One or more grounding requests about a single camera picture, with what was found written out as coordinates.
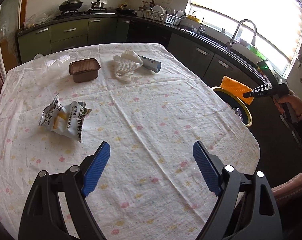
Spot orange waffle sponge cloth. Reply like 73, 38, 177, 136
220, 76, 254, 105

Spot torn snack wrapper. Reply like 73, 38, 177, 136
38, 94, 92, 142

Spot blue white toothpaste tube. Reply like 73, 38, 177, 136
139, 55, 162, 73

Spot clear plastic cup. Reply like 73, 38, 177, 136
32, 53, 70, 79

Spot white paper towel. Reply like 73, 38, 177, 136
113, 50, 143, 82

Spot yellow rimmed trash bin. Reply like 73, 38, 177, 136
211, 86, 253, 127

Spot chrome kitchen faucet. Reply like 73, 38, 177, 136
225, 18, 258, 52

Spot dark green kitchen cabinets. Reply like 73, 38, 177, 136
16, 13, 265, 88

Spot person's right hand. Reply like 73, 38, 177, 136
273, 94, 302, 121

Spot small chrome water tap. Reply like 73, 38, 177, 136
197, 16, 205, 35

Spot white floral tablecloth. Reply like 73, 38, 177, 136
0, 43, 260, 239

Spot dish drying rack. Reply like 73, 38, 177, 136
142, 9, 181, 25

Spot brown plastic food tray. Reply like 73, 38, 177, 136
69, 58, 101, 83

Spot black wok with lid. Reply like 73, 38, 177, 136
58, 0, 83, 12

